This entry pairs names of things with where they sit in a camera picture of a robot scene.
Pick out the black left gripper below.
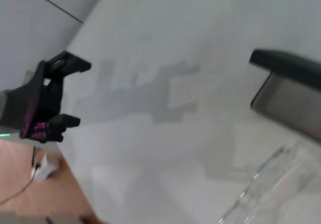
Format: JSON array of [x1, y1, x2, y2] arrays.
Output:
[[7, 50, 91, 143]]

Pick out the black glasses case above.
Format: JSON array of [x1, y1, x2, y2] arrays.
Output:
[[249, 48, 321, 144]]

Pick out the clear white glasses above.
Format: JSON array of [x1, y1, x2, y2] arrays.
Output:
[[218, 145, 321, 224]]

